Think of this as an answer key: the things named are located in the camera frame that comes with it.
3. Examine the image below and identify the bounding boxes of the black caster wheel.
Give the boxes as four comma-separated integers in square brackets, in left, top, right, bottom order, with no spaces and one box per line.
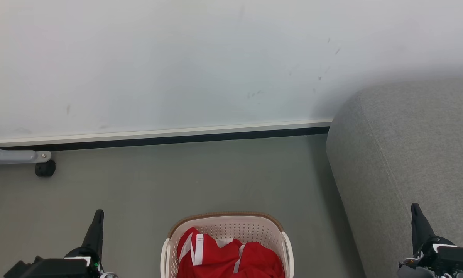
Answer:
[35,160,56,177]

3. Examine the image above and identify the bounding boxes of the red garment white stripes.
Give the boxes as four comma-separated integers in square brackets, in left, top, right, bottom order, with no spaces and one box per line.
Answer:
[177,227,244,278]

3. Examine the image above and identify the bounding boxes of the grey fabric sofa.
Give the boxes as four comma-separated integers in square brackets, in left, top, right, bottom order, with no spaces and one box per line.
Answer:
[326,75,463,278]

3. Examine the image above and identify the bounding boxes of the white and black baseboard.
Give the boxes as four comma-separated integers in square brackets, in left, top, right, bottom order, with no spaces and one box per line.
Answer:
[0,120,333,152]

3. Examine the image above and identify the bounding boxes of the cream perforated laundry basket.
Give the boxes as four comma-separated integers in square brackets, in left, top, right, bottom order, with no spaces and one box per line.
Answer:
[160,211,294,278]

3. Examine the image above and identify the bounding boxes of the white and red garment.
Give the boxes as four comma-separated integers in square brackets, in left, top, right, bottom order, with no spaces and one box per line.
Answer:
[216,238,286,278]

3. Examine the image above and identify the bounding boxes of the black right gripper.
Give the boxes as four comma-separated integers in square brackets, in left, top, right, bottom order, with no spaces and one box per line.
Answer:
[397,203,456,278]

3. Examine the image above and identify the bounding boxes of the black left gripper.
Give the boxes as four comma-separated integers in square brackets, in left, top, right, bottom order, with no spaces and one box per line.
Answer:
[64,210,118,278]

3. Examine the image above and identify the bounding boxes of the grey metal frame leg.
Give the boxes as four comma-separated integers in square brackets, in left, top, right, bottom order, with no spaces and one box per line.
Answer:
[0,142,52,166]

